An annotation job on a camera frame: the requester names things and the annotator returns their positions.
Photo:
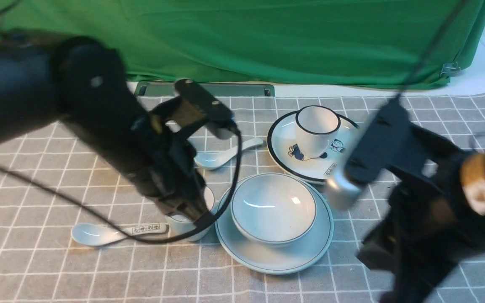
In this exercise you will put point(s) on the green backdrop cloth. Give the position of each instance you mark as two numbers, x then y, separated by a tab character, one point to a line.
364	43

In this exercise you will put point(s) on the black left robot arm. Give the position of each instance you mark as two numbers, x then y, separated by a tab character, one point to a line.
82	84

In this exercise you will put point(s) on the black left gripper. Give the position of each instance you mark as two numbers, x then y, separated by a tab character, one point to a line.
180	189

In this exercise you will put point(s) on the grey checked tablecloth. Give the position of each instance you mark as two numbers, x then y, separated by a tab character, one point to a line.
40	263

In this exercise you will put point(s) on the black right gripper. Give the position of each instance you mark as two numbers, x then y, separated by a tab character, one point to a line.
430	227

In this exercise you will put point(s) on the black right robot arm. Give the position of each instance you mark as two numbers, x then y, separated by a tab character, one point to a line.
436	217

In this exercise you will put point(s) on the thin-rimmed white cup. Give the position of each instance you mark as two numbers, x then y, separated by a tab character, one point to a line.
178	224

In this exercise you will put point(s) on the large thin-rimmed white plate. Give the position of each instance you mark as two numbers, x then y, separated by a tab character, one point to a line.
278	260

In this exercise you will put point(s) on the white spoon with characters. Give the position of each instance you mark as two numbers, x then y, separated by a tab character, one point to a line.
91	235

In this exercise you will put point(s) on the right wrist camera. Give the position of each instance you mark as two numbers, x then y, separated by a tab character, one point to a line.
373	149

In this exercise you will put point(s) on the grey metal cable tray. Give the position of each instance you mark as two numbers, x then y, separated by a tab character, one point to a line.
161	89

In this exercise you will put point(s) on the thin-rimmed white bowl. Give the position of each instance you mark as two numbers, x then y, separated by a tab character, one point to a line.
273	209

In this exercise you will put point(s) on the plain white ceramic spoon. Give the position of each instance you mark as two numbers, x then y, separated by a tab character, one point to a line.
213	161

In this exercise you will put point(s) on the black-rimmed cartoon plate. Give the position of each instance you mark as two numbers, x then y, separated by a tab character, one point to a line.
286	153

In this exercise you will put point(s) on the black-rimmed white cup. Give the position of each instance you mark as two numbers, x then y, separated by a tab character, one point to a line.
316	129

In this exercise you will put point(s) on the metal clip on backdrop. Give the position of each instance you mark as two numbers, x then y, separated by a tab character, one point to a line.
450	70

